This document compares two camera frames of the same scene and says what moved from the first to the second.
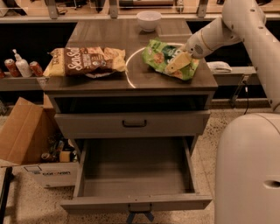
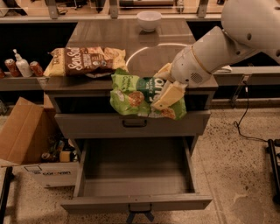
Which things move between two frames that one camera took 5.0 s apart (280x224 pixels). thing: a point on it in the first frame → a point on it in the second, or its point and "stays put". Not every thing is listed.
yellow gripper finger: (178, 62) → (169, 95)
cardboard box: (33, 140) stays put
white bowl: (149, 19) stays put
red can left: (12, 67) stays put
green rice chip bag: (157, 55) → (133, 95)
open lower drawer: (139, 175) stays put
